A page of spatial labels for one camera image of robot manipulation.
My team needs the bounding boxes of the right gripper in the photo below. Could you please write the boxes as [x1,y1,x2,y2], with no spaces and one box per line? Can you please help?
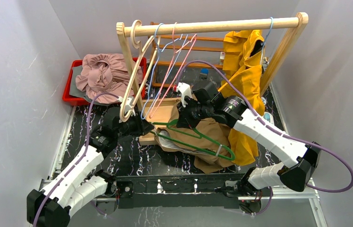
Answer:
[176,96,213,130]

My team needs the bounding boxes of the green hanger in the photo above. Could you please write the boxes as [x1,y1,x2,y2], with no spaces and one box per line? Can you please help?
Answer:
[150,119,236,162]

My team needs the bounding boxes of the brown skirt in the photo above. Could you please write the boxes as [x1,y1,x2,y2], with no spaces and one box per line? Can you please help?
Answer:
[154,118,234,174]

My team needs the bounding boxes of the pink hanger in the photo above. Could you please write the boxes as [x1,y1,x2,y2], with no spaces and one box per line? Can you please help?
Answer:
[148,22,198,119]

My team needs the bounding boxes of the pink skirt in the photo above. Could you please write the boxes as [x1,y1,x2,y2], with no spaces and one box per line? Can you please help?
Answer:
[76,53,129,105]

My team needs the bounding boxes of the blue wire hanger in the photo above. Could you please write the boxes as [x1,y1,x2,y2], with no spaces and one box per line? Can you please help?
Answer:
[140,23,184,120]

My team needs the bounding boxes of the grey pleated skirt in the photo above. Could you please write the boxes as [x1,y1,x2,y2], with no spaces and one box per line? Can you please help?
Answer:
[67,65,92,106]

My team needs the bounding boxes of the beige wooden hanger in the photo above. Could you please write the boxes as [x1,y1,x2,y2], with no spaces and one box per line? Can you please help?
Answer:
[116,20,155,122]

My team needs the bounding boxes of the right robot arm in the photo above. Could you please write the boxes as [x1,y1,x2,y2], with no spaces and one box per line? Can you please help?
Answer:
[174,81,320,196]

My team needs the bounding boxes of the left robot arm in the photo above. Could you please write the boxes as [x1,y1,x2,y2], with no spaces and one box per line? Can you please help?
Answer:
[26,107,154,227]

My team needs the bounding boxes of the yellow skirt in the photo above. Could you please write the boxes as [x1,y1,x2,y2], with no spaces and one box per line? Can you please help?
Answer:
[223,30,265,166]

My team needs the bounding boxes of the light blue hanger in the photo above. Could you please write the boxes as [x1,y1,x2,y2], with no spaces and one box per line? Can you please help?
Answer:
[259,17,274,66]

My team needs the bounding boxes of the small blue object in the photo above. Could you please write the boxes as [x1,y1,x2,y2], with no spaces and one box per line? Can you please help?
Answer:
[199,68,209,80]

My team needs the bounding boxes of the red plastic bin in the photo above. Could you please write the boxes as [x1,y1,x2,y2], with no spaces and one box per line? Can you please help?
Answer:
[62,57,147,106]

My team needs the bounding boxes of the white teal object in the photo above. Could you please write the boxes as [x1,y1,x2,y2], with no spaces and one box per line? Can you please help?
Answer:
[263,112,275,124]

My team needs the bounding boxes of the orange wooden shelf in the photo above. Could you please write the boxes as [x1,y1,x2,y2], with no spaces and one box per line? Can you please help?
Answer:
[154,32,226,90]

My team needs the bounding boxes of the wooden clothes rack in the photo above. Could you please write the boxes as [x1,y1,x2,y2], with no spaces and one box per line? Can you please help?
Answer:
[116,12,309,146]

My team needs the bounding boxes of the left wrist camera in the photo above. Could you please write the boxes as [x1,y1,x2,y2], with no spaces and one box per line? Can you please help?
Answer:
[117,96,136,116]

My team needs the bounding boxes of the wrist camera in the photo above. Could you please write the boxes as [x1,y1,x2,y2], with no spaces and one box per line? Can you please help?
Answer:
[173,82,193,107]
[117,96,136,116]

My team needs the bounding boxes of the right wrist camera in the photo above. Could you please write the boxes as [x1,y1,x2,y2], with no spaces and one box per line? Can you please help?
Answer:
[173,82,193,107]

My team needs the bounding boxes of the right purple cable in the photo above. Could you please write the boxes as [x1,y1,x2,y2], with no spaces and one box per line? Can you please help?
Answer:
[176,60,353,193]

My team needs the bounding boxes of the purple cable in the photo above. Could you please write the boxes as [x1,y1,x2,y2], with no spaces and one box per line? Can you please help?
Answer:
[32,92,124,227]
[176,60,353,193]

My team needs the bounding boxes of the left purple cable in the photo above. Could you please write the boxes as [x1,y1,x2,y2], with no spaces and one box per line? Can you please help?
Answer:
[32,92,124,227]

